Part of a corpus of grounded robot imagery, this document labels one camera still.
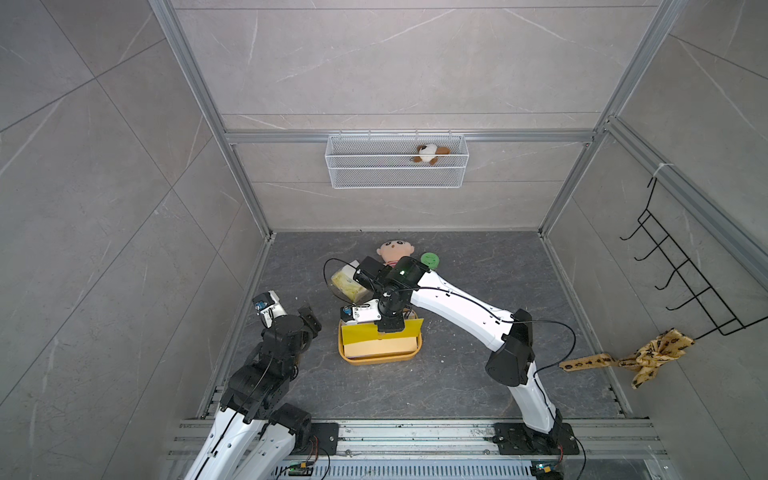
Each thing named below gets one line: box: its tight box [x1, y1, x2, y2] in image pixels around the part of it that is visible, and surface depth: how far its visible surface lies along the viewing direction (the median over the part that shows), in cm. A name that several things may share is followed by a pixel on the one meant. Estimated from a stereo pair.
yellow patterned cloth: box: [559, 328, 695, 389], surface depth 70 cm
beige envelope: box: [344, 337, 418, 358], surface depth 87 cm
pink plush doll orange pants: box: [376, 239, 415, 268], surface depth 108 cm
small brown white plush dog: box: [410, 144, 451, 165], surface depth 90 cm
